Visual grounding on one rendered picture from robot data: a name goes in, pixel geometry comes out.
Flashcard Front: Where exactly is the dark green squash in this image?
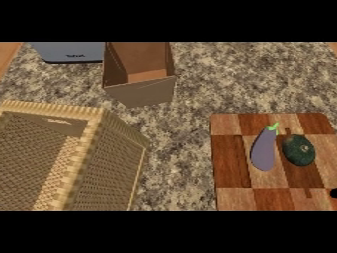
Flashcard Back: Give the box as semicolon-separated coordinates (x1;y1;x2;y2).
281;132;318;167

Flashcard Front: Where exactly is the checkered wooden cutting board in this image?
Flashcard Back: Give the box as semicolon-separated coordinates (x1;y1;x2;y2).
208;112;337;211

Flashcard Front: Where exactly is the brown cardboard box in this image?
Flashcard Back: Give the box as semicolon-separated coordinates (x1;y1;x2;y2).
100;42;177;109

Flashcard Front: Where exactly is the purple eggplant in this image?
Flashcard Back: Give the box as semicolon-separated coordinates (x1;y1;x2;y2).
250;122;281;172

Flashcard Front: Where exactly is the tan wicker basket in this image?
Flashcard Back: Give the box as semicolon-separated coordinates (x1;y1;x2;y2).
0;99;152;211

